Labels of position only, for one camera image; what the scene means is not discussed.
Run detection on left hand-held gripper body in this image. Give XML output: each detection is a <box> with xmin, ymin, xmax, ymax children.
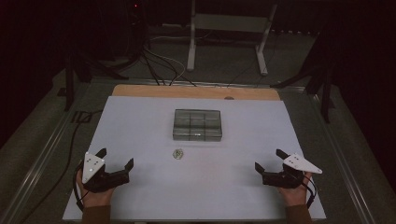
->
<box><xmin>81</xmin><ymin>151</ymin><xmax>131</xmax><ymax>193</ymax></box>

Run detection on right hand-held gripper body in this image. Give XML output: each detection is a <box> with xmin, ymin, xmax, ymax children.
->
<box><xmin>262</xmin><ymin>152</ymin><xmax>323</xmax><ymax>189</ymax></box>

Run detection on clear grey compartment box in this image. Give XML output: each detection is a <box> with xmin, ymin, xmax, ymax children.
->
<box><xmin>172</xmin><ymin>108</ymin><xmax>223</xmax><ymax>142</ymax></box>

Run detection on person's right hand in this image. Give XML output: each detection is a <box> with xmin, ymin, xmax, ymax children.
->
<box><xmin>277</xmin><ymin>174</ymin><xmax>313</xmax><ymax>207</ymax></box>

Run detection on person's left hand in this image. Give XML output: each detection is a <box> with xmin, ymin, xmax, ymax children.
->
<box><xmin>76</xmin><ymin>169</ymin><xmax>115</xmax><ymax>208</ymax></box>

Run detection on white table sheet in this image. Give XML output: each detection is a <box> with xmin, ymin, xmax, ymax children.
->
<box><xmin>62</xmin><ymin>95</ymin><xmax>327</xmax><ymax>222</ymax></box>

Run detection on wooden table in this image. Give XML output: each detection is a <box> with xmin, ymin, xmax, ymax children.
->
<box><xmin>111</xmin><ymin>84</ymin><xmax>281</xmax><ymax>101</ymax></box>

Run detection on white metal stand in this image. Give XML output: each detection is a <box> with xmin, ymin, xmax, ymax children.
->
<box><xmin>186</xmin><ymin>0</ymin><xmax>278</xmax><ymax>77</ymax></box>

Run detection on dark equipment with red light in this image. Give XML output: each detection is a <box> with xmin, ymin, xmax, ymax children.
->
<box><xmin>124</xmin><ymin>0</ymin><xmax>148</xmax><ymax>32</ymax></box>

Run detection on left hand-held gripper cable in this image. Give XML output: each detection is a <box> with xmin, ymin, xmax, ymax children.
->
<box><xmin>72</xmin><ymin>162</ymin><xmax>92</xmax><ymax>213</ymax></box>

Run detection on hand-held gripper cable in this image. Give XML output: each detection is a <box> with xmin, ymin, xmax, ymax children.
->
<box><xmin>72</xmin><ymin>162</ymin><xmax>92</xmax><ymax>213</ymax></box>
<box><xmin>300</xmin><ymin>176</ymin><xmax>318</xmax><ymax>209</ymax></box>

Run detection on black floor cable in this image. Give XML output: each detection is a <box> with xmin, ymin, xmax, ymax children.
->
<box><xmin>18</xmin><ymin>109</ymin><xmax>104</xmax><ymax>224</ymax></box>

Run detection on right hand-held gripper cable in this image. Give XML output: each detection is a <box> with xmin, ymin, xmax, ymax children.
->
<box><xmin>300</xmin><ymin>176</ymin><xmax>318</xmax><ymax>209</ymax></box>

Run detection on metal floor rail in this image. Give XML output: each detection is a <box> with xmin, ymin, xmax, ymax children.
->
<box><xmin>306</xmin><ymin>90</ymin><xmax>376</xmax><ymax>224</ymax></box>
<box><xmin>0</xmin><ymin>83</ymin><xmax>92</xmax><ymax>224</ymax></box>

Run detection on bundle of floor cables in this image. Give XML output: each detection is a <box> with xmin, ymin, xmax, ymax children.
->
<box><xmin>141</xmin><ymin>34</ymin><xmax>197</xmax><ymax>87</ymax></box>

